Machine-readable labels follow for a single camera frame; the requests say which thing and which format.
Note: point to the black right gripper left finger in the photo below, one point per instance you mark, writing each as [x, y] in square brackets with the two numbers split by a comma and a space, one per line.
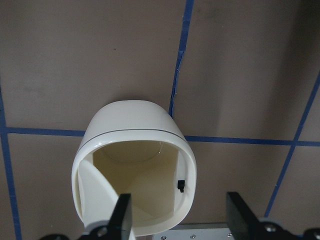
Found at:
[120, 223]

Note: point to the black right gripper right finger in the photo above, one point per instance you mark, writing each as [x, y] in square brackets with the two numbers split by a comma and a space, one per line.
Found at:
[241, 221]

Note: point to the white trash can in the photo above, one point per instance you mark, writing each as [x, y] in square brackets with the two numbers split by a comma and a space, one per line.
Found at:
[134, 147]

